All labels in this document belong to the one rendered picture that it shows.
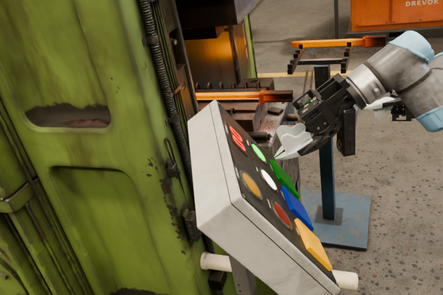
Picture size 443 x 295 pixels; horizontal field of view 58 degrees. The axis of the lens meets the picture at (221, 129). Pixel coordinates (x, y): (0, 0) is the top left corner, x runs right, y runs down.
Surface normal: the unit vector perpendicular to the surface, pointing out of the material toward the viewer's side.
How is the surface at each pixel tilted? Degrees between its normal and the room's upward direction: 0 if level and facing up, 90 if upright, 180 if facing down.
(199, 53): 90
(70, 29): 89
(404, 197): 0
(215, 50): 90
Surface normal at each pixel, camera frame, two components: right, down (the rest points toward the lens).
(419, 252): -0.17, -0.86
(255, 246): 0.11, 0.47
